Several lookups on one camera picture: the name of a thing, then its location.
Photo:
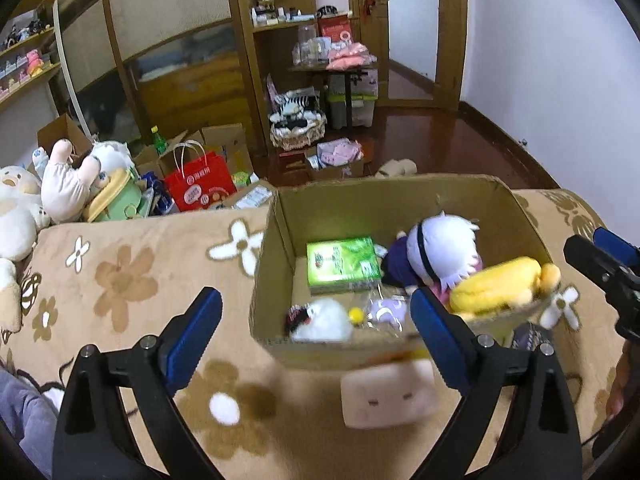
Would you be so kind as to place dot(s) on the black side table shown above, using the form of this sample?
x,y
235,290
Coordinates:
x,y
345,80

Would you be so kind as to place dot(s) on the beige floral blanket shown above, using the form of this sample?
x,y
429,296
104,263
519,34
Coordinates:
x,y
150,310

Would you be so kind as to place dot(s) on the yellow plush toy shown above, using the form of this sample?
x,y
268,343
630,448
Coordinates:
x,y
495,287

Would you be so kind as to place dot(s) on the purple charm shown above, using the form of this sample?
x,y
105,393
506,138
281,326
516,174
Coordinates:
x,y
386,312

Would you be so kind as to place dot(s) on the white-framed display shelf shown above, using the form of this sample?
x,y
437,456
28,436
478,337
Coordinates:
x,y
30,40

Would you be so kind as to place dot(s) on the clear plastic containers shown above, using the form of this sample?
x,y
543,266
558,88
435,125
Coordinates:
x,y
312,47

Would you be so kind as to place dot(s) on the large white brown plush bear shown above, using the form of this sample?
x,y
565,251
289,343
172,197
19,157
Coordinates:
x,y
15,220

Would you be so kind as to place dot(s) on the wicker basket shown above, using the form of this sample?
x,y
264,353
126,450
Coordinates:
x,y
300,135

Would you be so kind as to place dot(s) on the plush doll with pink limbs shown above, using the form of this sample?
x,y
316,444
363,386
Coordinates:
x,y
65,185

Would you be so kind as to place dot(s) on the beige slippers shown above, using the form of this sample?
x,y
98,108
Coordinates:
x,y
397,167

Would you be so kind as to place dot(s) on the green plastic bottle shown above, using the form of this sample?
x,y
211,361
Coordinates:
x,y
159,142

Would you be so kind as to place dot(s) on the clear storage bin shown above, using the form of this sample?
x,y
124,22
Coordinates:
x,y
362,110

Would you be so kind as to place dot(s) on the open brown cardboard box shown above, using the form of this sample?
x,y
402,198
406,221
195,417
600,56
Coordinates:
x,y
57,132

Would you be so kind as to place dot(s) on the red paper bag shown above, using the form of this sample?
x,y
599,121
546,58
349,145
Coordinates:
x,y
200,185

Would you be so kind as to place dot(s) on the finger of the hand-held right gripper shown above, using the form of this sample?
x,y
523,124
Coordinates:
x,y
617,246
590,257

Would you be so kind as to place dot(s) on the grey fleece garment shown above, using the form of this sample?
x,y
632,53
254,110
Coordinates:
x,y
25,415

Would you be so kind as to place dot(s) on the printed cardboard box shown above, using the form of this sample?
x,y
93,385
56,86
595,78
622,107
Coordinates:
x,y
280,240

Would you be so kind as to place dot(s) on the green yellow plush bag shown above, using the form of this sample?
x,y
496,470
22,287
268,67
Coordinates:
x,y
117,200

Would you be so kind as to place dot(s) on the red box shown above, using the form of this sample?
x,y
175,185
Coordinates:
x,y
334,27

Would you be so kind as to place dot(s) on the pink folded cloth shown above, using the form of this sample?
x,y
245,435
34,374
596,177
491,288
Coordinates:
x,y
347,56

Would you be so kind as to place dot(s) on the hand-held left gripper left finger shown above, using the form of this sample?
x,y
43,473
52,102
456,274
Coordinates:
x,y
192,341

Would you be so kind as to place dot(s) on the white-haired plush doll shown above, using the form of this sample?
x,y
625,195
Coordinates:
x,y
442,247

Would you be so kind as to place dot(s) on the person's right hand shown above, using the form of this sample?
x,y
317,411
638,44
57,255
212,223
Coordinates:
x,y
620,390

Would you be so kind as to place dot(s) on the zebra striped plush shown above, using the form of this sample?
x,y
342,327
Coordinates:
x,y
295,102

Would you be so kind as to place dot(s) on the pink square plush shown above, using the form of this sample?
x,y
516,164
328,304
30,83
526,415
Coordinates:
x,y
387,395

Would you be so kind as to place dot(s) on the black tag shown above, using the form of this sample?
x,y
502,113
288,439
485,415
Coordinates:
x,y
530,337

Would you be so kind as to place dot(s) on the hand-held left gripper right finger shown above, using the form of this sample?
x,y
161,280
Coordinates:
x,y
440,342

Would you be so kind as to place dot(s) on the flat-flapped cardboard box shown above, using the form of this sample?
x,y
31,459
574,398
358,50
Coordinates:
x,y
220,140

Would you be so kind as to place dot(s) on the wooden door with glass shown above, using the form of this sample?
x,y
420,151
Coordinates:
x,y
450,35

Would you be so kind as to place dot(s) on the wooden wardrobe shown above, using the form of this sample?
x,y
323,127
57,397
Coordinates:
x,y
175,15

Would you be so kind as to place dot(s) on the pink figure toy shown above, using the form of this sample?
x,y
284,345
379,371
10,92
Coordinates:
x,y
35,62

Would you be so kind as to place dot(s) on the wooden open corner shelf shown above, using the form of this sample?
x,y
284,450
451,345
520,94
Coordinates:
x,y
280,30

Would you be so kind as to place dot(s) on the green tissue pack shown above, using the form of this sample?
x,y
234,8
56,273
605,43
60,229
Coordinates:
x,y
342,262

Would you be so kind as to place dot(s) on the cardboard box of pink cloths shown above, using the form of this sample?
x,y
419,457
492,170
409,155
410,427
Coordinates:
x,y
335,155

